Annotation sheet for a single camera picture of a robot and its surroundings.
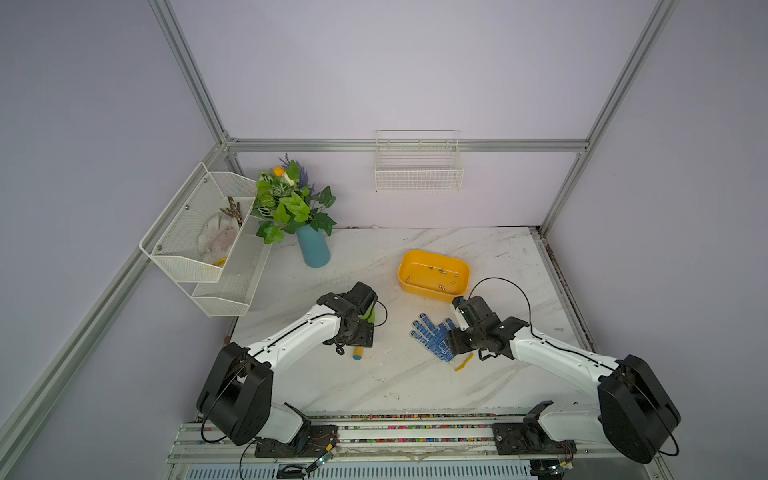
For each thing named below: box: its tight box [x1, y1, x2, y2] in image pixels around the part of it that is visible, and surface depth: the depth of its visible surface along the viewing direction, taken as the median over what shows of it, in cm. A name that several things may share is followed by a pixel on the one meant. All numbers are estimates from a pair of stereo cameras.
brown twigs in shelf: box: [219, 196, 243, 228], surface depth 84 cm
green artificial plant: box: [251, 153, 337, 244], surface depth 85 cm
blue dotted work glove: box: [410, 313, 457, 362], surface depth 94 cm
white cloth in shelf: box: [197, 212, 239, 266], surface depth 79 cm
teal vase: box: [296, 224, 331, 268], surface depth 112 cm
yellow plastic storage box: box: [398, 250, 471, 303], surface depth 109 cm
